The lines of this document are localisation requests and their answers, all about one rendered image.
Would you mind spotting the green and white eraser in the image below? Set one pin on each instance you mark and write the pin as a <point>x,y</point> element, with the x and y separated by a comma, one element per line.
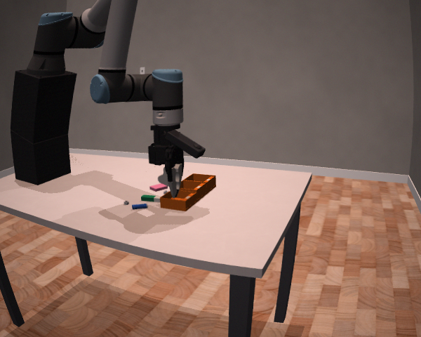
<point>150,198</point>

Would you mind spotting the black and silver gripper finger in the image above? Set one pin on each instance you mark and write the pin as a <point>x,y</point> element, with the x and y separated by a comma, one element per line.
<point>168,177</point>
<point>179,173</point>

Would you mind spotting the orange three-compartment bin rack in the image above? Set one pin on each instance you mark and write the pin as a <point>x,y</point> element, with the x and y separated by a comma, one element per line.
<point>192,189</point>

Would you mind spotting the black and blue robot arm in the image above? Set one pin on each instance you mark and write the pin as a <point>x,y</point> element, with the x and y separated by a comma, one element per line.
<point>110,23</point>

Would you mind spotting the pink block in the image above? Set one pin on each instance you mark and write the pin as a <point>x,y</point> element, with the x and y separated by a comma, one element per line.
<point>158,187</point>

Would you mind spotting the blue aa battery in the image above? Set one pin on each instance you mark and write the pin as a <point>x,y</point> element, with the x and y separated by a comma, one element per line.
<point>139,206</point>

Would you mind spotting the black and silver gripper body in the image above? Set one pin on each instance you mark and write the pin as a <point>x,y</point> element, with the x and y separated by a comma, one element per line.
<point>160,150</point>

